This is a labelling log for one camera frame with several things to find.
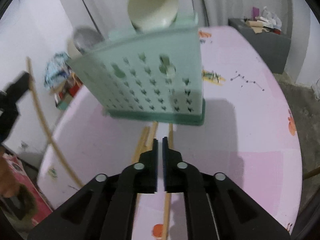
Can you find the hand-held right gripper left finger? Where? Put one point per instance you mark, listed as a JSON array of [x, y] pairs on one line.
[[155, 170]]

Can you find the white plastic ladle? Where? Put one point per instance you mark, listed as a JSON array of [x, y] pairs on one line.
[[152, 2]]

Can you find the metal spoon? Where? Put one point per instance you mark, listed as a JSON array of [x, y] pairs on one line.
[[87, 37]]

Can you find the person's left hand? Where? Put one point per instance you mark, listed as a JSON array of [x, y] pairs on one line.
[[7, 177]]

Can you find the green perforated utensil basket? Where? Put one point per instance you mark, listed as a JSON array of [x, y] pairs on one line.
[[140, 45]]

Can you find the grey curtain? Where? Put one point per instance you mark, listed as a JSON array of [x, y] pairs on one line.
[[112, 5]]

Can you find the bundle of wooden chopsticks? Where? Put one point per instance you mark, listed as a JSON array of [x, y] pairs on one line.
[[170, 135]]

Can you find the green box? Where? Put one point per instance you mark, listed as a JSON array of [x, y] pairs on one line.
[[62, 104]]

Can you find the pink box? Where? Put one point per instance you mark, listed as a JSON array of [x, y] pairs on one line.
[[37, 200]]

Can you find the grey cabinet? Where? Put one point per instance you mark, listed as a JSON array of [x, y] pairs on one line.
[[265, 47]]

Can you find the purple bottle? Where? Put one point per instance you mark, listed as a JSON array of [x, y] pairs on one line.
[[255, 12]]

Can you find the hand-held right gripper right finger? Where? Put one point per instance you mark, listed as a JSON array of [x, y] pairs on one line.
[[165, 170]]

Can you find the wooden chopstick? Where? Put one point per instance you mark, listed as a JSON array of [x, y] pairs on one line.
[[37, 102]]

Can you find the white plastic bag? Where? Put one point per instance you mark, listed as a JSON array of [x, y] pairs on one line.
[[271, 16]]

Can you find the wooden stick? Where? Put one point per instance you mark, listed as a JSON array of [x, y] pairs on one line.
[[311, 173]]

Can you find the red handbag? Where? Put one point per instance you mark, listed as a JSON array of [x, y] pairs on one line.
[[72, 90]]

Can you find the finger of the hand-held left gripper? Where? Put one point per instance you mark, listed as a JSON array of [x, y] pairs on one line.
[[20, 86]]

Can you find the pink printed tablecloth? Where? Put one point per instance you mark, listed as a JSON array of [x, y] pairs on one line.
[[250, 130]]

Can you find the brown cardboard roll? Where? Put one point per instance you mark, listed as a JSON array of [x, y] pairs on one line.
[[253, 25]]

